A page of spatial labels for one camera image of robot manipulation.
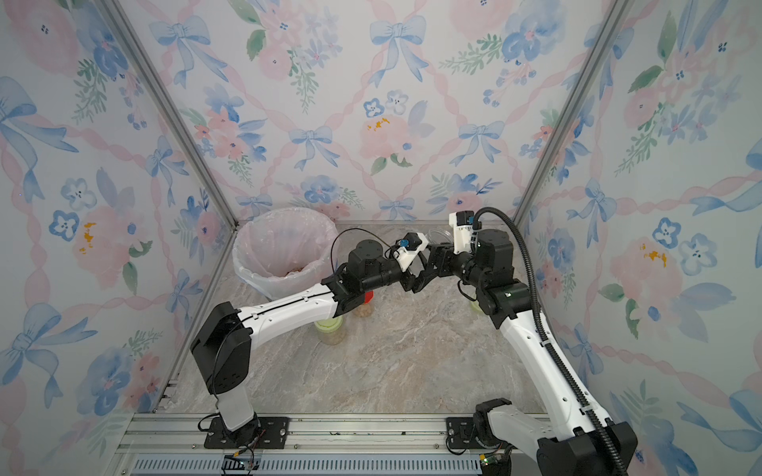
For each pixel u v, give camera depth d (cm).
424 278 67
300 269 96
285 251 91
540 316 46
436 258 63
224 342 45
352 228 64
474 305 95
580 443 37
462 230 63
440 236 71
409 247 62
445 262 62
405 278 67
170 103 86
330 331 80
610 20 70
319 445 73
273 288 72
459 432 74
